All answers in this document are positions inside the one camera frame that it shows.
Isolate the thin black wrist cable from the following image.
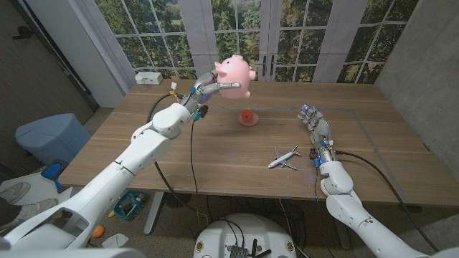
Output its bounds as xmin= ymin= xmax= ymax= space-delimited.
xmin=189 ymin=120 xmax=199 ymax=196

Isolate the white toy airplane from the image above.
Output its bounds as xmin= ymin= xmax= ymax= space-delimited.
xmin=268 ymin=145 xmax=301 ymax=171

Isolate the crumpled white tissue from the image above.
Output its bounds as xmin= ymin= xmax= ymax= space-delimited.
xmin=101 ymin=233 xmax=129 ymax=249

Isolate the dark trouser leg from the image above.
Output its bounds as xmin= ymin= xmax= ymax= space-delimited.
xmin=0 ymin=196 xmax=22 ymax=227

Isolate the blue-grey bin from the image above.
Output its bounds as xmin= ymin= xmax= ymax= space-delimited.
xmin=14 ymin=113 xmax=93 ymax=166

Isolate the white robot torso base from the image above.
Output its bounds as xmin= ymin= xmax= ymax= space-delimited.
xmin=192 ymin=213 xmax=298 ymax=258

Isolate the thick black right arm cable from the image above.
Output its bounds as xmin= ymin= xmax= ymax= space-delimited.
xmin=335 ymin=150 xmax=440 ymax=254

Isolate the grey and white shoe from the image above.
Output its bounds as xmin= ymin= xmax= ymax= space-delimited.
xmin=6 ymin=198 xmax=60 ymax=230
xmin=0 ymin=181 xmax=32 ymax=204

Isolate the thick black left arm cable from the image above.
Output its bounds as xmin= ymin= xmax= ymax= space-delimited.
xmin=146 ymin=92 xmax=211 ymax=223

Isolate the black floor fan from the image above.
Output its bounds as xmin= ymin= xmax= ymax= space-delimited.
xmin=163 ymin=192 xmax=193 ymax=209

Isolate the white power box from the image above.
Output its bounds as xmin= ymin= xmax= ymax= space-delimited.
xmin=134 ymin=71 xmax=164 ymax=86

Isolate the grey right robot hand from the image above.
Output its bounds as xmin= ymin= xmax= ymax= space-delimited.
xmin=296 ymin=104 xmax=334 ymax=153

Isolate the white table leg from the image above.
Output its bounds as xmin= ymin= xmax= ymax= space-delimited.
xmin=143 ymin=191 xmax=165 ymax=237

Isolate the pink plastic piggy bank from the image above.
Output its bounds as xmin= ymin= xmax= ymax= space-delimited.
xmin=214 ymin=54 xmax=257 ymax=100

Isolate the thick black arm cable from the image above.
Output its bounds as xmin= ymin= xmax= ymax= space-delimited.
xmin=335 ymin=150 xmax=440 ymax=254
xmin=146 ymin=92 xmax=211 ymax=223

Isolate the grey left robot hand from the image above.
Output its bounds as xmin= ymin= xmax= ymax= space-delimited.
xmin=179 ymin=70 xmax=242 ymax=114

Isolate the teal toolbox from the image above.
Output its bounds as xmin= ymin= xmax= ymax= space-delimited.
xmin=113 ymin=189 xmax=148 ymax=221

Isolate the blue and black pad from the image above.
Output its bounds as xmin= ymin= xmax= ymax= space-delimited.
xmin=40 ymin=160 xmax=69 ymax=181

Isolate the printed window backdrop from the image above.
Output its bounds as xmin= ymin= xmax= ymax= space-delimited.
xmin=77 ymin=0 xmax=420 ymax=85

